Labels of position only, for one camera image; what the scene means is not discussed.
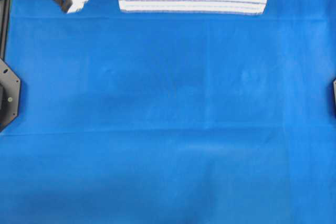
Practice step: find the blue table cloth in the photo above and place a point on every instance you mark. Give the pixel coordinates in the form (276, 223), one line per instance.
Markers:
(171, 117)

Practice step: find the black left frame rail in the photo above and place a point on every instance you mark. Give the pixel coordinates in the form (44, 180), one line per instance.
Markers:
(5, 12)

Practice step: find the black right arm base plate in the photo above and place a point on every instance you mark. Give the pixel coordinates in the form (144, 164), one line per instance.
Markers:
(334, 94)

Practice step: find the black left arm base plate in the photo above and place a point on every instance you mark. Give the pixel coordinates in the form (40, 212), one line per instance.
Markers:
(10, 93)

